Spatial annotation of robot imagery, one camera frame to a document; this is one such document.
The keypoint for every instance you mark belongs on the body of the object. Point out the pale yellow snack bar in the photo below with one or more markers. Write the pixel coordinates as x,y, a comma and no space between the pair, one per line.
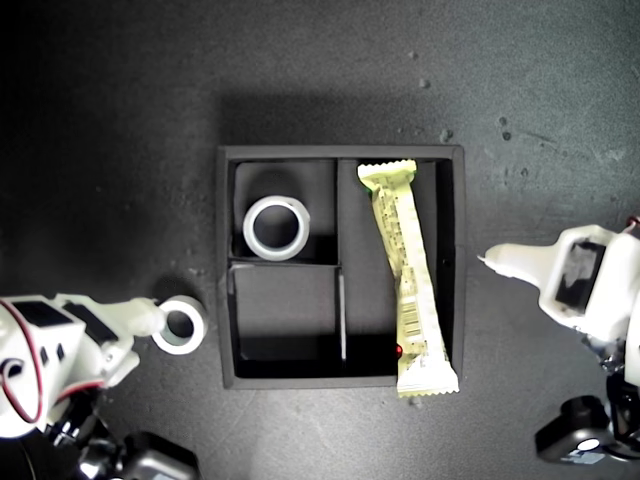
407,270

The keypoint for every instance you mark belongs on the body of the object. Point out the large white tape roll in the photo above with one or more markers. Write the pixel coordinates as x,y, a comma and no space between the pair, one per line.
248,230

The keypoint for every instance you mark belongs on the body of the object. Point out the small white tape roll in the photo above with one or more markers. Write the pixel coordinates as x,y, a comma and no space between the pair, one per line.
197,330

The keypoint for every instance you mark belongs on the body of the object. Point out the black compartment tray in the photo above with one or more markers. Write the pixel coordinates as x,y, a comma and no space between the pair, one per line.
290,310

